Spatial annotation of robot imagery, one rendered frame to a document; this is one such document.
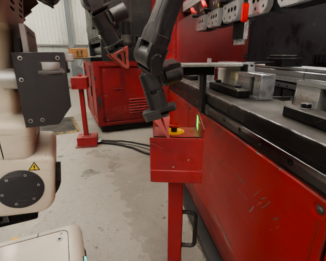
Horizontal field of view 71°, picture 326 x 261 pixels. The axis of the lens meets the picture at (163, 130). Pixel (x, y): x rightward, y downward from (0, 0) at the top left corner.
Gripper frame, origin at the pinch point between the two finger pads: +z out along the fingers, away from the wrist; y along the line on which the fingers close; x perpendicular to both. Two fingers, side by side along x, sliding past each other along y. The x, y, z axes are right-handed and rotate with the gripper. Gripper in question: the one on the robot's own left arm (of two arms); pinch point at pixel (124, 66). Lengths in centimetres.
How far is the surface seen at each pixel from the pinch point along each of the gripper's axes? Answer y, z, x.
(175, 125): -24.1, 21.6, -0.7
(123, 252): 7, 87, 49
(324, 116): -59, 22, -24
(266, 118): -47, 23, -18
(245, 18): -18.5, 3.6, -44.1
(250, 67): -16, 23, -43
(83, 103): 176, 41, 27
